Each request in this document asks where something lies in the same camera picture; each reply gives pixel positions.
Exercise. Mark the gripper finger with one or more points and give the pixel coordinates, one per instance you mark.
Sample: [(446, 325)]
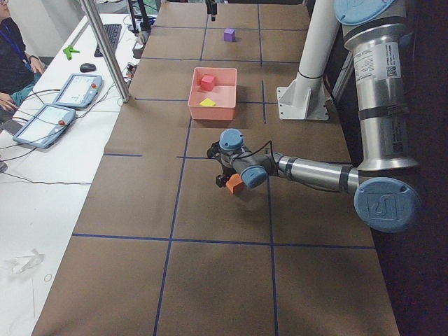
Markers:
[(221, 180), (211, 7)]

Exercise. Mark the yellow foam block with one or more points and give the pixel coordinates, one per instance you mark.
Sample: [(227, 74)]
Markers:
[(207, 102)]

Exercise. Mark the teach pendant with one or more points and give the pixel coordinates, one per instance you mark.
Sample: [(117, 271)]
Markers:
[(45, 127), (79, 91)]

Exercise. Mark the red foam block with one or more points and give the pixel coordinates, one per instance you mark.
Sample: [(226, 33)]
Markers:
[(207, 82)]

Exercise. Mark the upper teach pendant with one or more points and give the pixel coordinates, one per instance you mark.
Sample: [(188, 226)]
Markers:
[(79, 91)]

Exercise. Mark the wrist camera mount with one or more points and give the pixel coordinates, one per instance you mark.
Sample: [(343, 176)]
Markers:
[(214, 152)]

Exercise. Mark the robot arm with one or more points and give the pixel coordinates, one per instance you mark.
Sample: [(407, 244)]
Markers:
[(386, 197)]

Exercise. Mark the pink plastic bin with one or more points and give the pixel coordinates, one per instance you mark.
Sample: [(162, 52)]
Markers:
[(224, 94)]

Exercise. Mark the green plastic clamp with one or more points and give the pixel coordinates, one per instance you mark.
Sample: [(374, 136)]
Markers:
[(69, 51)]

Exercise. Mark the black keyboard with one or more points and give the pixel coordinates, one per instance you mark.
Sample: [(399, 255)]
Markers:
[(113, 32)]

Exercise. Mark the lower teach pendant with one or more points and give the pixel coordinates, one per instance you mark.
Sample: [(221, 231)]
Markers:
[(45, 127)]

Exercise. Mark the aluminium frame post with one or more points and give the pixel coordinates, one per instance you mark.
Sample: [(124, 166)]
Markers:
[(101, 36)]

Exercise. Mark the black computer mouse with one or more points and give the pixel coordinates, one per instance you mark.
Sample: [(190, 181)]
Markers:
[(87, 67)]

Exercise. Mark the seated person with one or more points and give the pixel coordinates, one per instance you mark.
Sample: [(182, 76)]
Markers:
[(20, 71)]

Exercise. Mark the orange foam block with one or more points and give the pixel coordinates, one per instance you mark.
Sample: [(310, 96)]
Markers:
[(235, 184)]

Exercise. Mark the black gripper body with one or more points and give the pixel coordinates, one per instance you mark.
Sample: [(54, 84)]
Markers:
[(227, 171)]

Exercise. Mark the purple foam block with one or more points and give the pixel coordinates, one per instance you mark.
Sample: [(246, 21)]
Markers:
[(229, 35)]

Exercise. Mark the white mounting column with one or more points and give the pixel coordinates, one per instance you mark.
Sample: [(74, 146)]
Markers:
[(306, 97)]

